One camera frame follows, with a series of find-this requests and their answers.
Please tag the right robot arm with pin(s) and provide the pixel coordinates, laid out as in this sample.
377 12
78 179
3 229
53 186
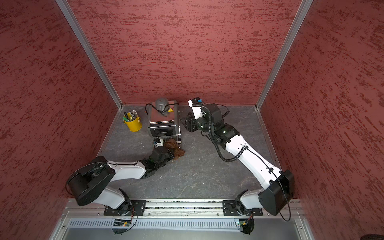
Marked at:
278 187

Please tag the bundle of pencils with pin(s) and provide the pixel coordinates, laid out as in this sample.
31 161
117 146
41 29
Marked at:
132 115

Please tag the corner aluminium profile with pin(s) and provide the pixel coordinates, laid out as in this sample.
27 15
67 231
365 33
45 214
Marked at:
291 35
75 26

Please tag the left corner aluminium profile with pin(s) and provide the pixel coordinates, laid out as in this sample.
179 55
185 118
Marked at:
75 26

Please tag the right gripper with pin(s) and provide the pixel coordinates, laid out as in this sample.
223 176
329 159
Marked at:
191 124

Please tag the silver coffee machine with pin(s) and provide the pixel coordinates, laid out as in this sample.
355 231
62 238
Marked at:
164 120

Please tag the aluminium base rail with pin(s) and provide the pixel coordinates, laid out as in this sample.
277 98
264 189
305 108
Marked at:
173 214

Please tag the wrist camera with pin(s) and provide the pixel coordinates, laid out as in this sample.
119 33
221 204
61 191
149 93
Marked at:
200 110
158 142

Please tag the brown cloth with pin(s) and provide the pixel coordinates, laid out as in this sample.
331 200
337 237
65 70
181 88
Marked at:
173 146

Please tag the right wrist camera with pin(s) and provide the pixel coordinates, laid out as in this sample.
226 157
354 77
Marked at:
200 110

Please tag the yellow metal pen bucket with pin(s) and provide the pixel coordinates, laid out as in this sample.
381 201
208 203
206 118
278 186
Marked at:
135 125

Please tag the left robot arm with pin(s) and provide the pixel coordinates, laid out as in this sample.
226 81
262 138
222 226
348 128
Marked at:
91 183

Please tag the right corner aluminium profile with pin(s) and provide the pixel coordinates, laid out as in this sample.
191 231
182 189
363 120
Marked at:
291 35

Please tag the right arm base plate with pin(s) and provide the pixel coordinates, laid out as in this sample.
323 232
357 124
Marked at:
233 208

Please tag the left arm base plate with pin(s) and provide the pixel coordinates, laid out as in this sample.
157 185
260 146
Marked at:
127 208

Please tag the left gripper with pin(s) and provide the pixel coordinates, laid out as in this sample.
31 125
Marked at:
170 155

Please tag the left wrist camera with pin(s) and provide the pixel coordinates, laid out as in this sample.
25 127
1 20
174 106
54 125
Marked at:
158 142

